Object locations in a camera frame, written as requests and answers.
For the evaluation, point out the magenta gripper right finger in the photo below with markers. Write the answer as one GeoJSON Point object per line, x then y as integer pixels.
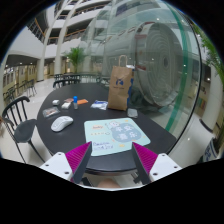
{"type": "Point", "coordinates": [144, 160]}

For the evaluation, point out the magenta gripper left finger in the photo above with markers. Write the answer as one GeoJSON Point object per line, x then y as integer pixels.
{"type": "Point", "coordinates": [78, 159]}

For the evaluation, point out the light green mouse pad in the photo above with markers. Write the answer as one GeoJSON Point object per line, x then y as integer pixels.
{"type": "Point", "coordinates": [111, 136]}

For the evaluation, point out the white computer mouse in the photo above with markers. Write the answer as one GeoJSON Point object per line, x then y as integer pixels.
{"type": "Point", "coordinates": [60, 123]}

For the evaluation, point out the black round table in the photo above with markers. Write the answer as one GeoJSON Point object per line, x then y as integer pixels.
{"type": "Point", "coordinates": [74, 135]}

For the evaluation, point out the clear small packet right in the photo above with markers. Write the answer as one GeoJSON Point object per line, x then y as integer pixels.
{"type": "Point", "coordinates": [132, 113]}

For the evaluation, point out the small white box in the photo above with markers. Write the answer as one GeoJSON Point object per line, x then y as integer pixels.
{"type": "Point", "coordinates": [66, 105]}

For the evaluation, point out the clear plastic packet left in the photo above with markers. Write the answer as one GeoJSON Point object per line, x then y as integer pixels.
{"type": "Point", "coordinates": [50, 112]}

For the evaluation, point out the orange flat card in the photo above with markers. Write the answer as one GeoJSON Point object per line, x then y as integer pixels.
{"type": "Point", "coordinates": [82, 101]}

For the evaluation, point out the white blue plastic packet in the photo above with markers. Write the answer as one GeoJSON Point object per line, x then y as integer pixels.
{"type": "Point", "coordinates": [100, 105]}

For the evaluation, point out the blue capped small bottle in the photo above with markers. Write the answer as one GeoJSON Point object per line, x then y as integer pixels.
{"type": "Point", "coordinates": [75, 102]}

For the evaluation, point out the small white eraser block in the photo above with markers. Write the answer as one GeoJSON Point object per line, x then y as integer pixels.
{"type": "Point", "coordinates": [56, 102]}

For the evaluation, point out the black chair near left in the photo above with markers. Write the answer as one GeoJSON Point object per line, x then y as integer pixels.
{"type": "Point", "coordinates": [18, 125]}

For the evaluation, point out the black chairs behind table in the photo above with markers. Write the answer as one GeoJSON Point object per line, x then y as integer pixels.
{"type": "Point", "coordinates": [63, 80]}

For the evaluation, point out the brown paper bag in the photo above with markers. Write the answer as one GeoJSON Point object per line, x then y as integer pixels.
{"type": "Point", "coordinates": [121, 82]}

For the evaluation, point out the potted green palm tree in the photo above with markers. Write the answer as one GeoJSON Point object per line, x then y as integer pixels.
{"type": "Point", "coordinates": [76, 56]}

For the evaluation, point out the green plant right edge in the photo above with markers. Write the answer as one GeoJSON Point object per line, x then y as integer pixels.
{"type": "Point", "coordinates": [212, 57]}

